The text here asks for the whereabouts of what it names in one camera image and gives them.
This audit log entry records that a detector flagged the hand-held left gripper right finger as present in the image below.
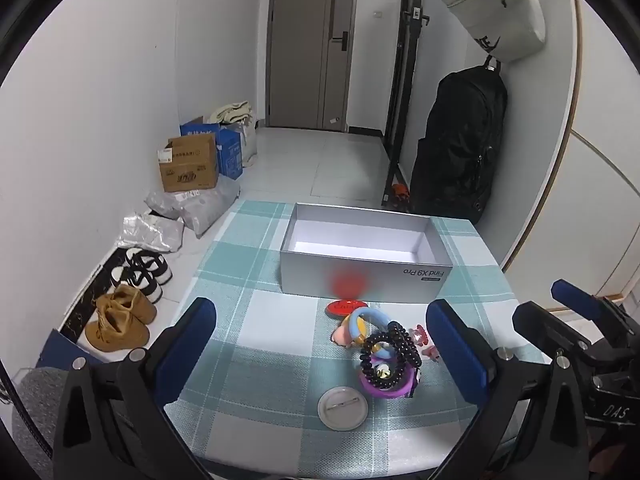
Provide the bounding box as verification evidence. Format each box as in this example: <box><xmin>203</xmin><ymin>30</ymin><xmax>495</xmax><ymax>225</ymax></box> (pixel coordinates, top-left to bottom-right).
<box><xmin>425</xmin><ymin>299</ymin><xmax>591</xmax><ymax>480</ymax></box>

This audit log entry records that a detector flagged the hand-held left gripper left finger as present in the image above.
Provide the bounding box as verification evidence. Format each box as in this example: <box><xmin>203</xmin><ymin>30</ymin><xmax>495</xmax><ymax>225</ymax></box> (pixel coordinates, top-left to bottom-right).
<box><xmin>52</xmin><ymin>297</ymin><xmax>218</xmax><ymax>480</ymax></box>

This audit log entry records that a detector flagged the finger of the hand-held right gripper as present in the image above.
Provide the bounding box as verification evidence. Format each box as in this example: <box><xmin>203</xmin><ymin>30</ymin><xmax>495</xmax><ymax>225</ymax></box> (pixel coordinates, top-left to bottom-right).
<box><xmin>512</xmin><ymin>301</ymin><xmax>608</xmax><ymax>366</ymax></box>
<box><xmin>551</xmin><ymin>279</ymin><xmax>640</xmax><ymax>341</ymax></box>

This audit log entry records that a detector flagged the black beaded bracelet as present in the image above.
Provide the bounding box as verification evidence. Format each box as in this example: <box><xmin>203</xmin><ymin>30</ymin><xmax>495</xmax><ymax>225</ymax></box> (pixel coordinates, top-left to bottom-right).
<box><xmin>359</xmin><ymin>324</ymin><xmax>421</xmax><ymax>391</ymax></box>

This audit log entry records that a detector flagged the purple bracelet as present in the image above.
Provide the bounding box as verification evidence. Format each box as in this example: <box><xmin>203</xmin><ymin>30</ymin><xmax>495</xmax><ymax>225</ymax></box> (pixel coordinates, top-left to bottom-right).
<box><xmin>357</xmin><ymin>360</ymin><xmax>421</xmax><ymax>401</ymax></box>

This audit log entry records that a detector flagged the blue ring bracelet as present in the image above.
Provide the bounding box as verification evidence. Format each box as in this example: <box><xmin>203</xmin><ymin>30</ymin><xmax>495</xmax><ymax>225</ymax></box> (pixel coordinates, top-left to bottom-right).
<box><xmin>330</xmin><ymin>306</ymin><xmax>392</xmax><ymax>350</ymax></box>

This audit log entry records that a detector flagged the white round badge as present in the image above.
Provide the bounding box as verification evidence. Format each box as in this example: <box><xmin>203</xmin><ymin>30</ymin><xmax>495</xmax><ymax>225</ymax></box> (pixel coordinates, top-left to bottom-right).
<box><xmin>318</xmin><ymin>386</ymin><xmax>369</xmax><ymax>432</ymax></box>

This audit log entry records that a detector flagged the silver cardboard box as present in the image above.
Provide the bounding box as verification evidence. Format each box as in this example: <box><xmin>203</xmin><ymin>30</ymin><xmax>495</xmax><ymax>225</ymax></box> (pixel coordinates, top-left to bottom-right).
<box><xmin>279</xmin><ymin>203</ymin><xmax>455</xmax><ymax>306</ymax></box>

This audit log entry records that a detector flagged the brown boot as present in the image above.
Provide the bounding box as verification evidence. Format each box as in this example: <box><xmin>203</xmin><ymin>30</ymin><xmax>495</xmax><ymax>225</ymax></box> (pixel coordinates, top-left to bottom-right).
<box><xmin>84</xmin><ymin>295</ymin><xmax>151</xmax><ymax>352</ymax></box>
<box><xmin>97</xmin><ymin>284</ymin><xmax>157</xmax><ymax>325</ymax></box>

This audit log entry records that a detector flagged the teal checkered tablecloth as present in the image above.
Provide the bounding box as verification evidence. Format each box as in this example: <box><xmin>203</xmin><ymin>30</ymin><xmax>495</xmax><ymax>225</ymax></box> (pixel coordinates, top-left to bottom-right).
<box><xmin>162</xmin><ymin>200</ymin><xmax>551</xmax><ymax>480</ymax></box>

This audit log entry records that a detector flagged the red round badge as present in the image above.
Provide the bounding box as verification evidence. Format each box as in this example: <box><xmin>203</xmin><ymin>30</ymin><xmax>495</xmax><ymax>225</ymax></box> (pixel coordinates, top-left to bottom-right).
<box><xmin>325</xmin><ymin>299</ymin><xmax>368</xmax><ymax>318</ymax></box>

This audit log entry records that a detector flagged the grey parcel bag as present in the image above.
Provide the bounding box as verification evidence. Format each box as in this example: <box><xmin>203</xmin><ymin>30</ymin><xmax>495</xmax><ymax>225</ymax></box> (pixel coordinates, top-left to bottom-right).
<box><xmin>145</xmin><ymin>175</ymin><xmax>241</xmax><ymax>238</ymax></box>
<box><xmin>117</xmin><ymin>211</ymin><xmax>186</xmax><ymax>253</ymax></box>

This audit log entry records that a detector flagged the black backpack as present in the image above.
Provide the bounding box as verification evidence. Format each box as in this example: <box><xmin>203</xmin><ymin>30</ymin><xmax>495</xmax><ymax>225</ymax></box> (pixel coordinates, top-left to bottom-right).
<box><xmin>409</xmin><ymin>57</ymin><xmax>508</xmax><ymax>226</ymax></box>

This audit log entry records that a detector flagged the brown cardboard box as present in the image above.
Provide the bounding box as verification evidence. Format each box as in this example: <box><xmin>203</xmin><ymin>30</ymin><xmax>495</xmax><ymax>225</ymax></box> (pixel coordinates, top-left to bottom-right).
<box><xmin>158</xmin><ymin>133</ymin><xmax>221</xmax><ymax>193</ymax></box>

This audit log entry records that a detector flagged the blue carton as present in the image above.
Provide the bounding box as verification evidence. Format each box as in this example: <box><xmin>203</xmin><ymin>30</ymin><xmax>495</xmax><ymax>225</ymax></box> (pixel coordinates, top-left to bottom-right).
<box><xmin>180</xmin><ymin>116</ymin><xmax>221</xmax><ymax>138</ymax></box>
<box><xmin>216</xmin><ymin>127</ymin><xmax>244</xmax><ymax>181</ymax></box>

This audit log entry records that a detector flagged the white woven bag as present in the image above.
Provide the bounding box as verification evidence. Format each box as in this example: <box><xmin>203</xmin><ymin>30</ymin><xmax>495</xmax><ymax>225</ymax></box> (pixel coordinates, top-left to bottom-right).
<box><xmin>235</xmin><ymin>117</ymin><xmax>258</xmax><ymax>167</ymax></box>

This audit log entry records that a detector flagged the cream cloth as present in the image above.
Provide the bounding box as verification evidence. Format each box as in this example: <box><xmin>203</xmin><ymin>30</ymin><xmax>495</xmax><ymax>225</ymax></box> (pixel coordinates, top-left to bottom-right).
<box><xmin>209</xmin><ymin>101</ymin><xmax>254</xmax><ymax>125</ymax></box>

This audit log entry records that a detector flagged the black tall stand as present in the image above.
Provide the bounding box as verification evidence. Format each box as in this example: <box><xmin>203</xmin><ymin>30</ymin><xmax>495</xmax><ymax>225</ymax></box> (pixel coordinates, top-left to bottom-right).
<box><xmin>381</xmin><ymin>0</ymin><xmax>431</xmax><ymax>208</ymax></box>

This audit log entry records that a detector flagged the white hanging bag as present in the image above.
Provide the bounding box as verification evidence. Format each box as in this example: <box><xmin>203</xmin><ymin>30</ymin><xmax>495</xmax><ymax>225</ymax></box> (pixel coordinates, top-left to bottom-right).
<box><xmin>439</xmin><ymin>0</ymin><xmax>547</xmax><ymax>63</ymax></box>

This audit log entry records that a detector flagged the grey door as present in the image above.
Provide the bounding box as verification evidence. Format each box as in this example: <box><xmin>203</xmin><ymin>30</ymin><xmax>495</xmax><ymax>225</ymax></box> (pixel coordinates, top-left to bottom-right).
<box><xmin>265</xmin><ymin>0</ymin><xmax>358</xmax><ymax>133</ymax></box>

